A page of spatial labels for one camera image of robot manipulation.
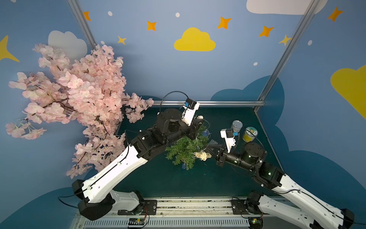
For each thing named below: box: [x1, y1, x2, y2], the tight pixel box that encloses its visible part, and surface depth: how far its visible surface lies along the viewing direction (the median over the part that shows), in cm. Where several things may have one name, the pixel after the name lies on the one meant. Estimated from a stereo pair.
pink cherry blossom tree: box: [6, 43, 154, 179], surface depth 62 cm
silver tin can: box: [231, 120, 243, 133], surface depth 106 cm
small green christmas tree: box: [164, 125, 210, 171], surface depth 75 cm
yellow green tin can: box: [242, 126, 258, 143], surface depth 100 cm
